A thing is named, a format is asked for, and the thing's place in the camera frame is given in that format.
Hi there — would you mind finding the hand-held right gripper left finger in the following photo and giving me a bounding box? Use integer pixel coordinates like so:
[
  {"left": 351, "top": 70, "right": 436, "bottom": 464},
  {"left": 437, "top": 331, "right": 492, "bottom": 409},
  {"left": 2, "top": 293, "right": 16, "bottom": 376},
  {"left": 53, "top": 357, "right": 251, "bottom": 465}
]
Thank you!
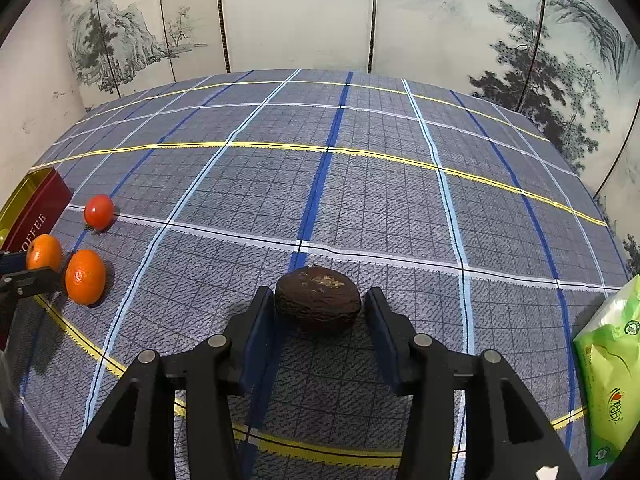
[{"left": 60, "top": 286, "right": 277, "bottom": 480}]

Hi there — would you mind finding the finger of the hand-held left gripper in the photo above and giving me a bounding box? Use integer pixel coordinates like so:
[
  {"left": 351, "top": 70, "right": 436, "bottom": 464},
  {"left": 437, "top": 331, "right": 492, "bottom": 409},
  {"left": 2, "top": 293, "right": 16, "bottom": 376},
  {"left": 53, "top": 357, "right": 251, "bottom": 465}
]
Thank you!
[
  {"left": 0, "top": 266, "right": 62, "bottom": 302},
  {"left": 0, "top": 250, "right": 28, "bottom": 276}
]

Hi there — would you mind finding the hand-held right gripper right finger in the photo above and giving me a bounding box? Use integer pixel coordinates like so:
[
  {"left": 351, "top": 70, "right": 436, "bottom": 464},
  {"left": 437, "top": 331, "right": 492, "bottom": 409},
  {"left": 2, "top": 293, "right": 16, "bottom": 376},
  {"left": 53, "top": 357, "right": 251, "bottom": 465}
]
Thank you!
[{"left": 363, "top": 287, "right": 583, "bottom": 480}]

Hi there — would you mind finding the orange mandarin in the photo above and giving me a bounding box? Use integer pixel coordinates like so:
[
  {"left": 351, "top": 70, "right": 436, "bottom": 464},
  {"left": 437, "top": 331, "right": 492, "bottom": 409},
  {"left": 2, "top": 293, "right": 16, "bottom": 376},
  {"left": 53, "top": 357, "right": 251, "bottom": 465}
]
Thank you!
[
  {"left": 26, "top": 234, "right": 63, "bottom": 273},
  {"left": 65, "top": 249, "right": 107, "bottom": 307}
]

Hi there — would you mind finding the red and gold tin box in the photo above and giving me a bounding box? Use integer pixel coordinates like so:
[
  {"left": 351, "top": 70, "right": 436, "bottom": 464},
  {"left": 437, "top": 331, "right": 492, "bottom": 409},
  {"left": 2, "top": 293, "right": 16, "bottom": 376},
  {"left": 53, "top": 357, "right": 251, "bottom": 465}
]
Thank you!
[{"left": 0, "top": 166, "right": 73, "bottom": 351}]

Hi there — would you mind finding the brown passion fruit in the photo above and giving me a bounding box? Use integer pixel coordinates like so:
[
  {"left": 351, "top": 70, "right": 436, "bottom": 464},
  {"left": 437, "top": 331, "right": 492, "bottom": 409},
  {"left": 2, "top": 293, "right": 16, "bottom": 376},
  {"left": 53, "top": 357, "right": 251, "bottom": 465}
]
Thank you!
[{"left": 274, "top": 266, "right": 362, "bottom": 337}]

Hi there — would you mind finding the small red tomato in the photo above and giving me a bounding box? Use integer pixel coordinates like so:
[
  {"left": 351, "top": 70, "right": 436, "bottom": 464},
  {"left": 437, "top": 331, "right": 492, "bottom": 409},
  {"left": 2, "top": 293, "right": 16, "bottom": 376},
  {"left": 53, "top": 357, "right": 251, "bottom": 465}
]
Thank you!
[{"left": 83, "top": 194, "right": 115, "bottom": 232}]

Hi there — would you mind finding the green tissue packet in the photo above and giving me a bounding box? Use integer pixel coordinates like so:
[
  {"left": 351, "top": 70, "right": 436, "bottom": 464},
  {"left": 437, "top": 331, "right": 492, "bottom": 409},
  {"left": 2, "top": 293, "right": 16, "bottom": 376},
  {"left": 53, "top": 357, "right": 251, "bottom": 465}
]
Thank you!
[{"left": 572, "top": 274, "right": 640, "bottom": 468}]

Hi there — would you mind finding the ink painting folding screen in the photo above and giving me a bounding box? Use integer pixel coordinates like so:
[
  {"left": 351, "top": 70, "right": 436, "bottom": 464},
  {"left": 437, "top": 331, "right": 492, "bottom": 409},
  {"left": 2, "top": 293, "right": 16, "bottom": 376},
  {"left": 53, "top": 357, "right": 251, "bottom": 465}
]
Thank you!
[{"left": 57, "top": 0, "right": 640, "bottom": 261}]

